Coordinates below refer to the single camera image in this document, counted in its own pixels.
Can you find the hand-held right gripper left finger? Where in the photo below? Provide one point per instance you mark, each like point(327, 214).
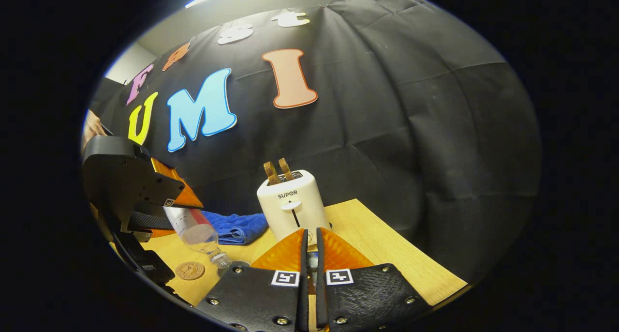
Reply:
point(302, 293)

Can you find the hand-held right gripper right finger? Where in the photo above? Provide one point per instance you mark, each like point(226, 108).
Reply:
point(320, 293)

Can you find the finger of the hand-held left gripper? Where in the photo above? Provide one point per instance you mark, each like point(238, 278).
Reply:
point(150, 220)
point(164, 189)

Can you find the clear plastic water bottle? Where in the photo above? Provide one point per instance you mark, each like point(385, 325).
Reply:
point(193, 228)

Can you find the round wooden coaster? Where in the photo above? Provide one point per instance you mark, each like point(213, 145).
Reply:
point(190, 270)

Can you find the blue towel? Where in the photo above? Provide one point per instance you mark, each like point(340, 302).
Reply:
point(237, 228)

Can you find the white toaster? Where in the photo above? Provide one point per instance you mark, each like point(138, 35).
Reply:
point(290, 211)

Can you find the black backdrop cloth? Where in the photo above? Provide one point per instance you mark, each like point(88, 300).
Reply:
point(411, 128)

